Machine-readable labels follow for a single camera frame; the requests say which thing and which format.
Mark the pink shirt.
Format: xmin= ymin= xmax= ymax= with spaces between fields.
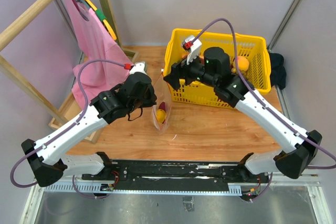
xmin=64 ymin=0 xmax=132 ymax=101

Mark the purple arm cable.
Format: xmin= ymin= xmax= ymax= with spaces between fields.
xmin=188 ymin=18 xmax=336 ymax=169
xmin=9 ymin=59 xmax=129 ymax=188

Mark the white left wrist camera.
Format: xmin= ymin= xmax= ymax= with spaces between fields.
xmin=124 ymin=61 xmax=147 ymax=74

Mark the purple sweet potato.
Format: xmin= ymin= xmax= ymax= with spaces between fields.
xmin=159 ymin=102 xmax=166 ymax=111

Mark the black cloth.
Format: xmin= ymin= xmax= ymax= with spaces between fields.
xmin=269 ymin=52 xmax=287 ymax=90

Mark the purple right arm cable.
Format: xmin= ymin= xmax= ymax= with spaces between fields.
xmin=188 ymin=18 xmax=336 ymax=169

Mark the aluminium frame post right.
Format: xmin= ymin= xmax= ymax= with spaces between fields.
xmin=267 ymin=0 xmax=302 ymax=52

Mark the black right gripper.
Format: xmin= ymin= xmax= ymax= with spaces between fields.
xmin=164 ymin=48 xmax=218 ymax=90

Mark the yellow plastic shopping basket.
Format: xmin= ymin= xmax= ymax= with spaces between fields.
xmin=163 ymin=28 xmax=271 ymax=109

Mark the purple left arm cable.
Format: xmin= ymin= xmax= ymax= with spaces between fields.
xmin=9 ymin=59 xmax=129 ymax=188

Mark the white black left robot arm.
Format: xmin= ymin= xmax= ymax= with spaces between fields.
xmin=22 ymin=72 xmax=156 ymax=187

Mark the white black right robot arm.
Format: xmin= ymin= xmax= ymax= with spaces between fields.
xmin=164 ymin=47 xmax=322 ymax=182

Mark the aluminium frame post left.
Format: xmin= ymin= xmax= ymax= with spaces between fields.
xmin=53 ymin=0 xmax=84 ymax=63

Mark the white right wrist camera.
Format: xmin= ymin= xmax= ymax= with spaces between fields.
xmin=182 ymin=35 xmax=202 ymax=65

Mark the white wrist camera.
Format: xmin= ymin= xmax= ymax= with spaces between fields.
xmin=182 ymin=35 xmax=202 ymax=65
xmin=124 ymin=61 xmax=147 ymax=74

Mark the aluminium frame post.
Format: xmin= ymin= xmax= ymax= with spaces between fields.
xmin=267 ymin=0 xmax=302 ymax=52
xmin=53 ymin=0 xmax=84 ymax=63

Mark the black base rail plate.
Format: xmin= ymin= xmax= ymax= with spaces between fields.
xmin=81 ymin=159 xmax=269 ymax=193

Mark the wooden clothes rack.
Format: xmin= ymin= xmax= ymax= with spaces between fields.
xmin=0 ymin=0 xmax=141 ymax=145

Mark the orange yellow peach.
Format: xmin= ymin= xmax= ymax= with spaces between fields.
xmin=232 ymin=56 xmax=249 ymax=73

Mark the clear zip bag orange zipper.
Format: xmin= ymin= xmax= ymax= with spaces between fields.
xmin=152 ymin=69 xmax=172 ymax=134

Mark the yellow green clothes hanger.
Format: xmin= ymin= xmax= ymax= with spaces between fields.
xmin=86 ymin=0 xmax=117 ymax=41

